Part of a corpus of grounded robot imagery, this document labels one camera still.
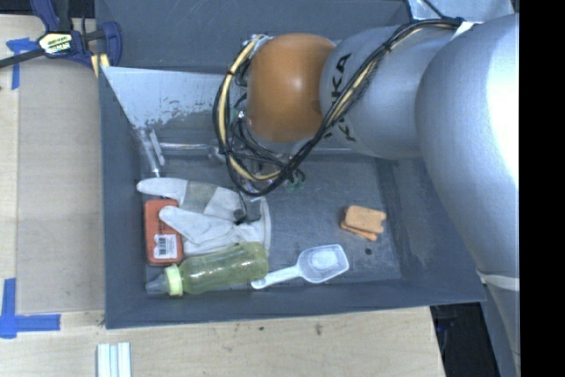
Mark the pale wood flat board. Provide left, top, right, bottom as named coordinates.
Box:
left=16, top=57, right=107, bottom=315

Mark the white and grey work glove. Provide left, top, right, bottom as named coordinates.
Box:
left=135, top=177, right=272, bottom=257

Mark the grey metal bin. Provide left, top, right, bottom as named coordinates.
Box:
left=93, top=0, right=487, bottom=330

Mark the clear curved plastic piece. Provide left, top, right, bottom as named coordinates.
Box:
left=131, top=125, right=227, bottom=180

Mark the orange flat case with barcode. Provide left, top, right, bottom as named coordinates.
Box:
left=143, top=198, right=185, bottom=268

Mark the baby bottle with yellow liquid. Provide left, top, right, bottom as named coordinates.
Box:
left=145, top=241, right=270, bottom=298

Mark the clear plastic scoop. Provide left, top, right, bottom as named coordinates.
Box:
left=250, top=244, right=350, bottom=290

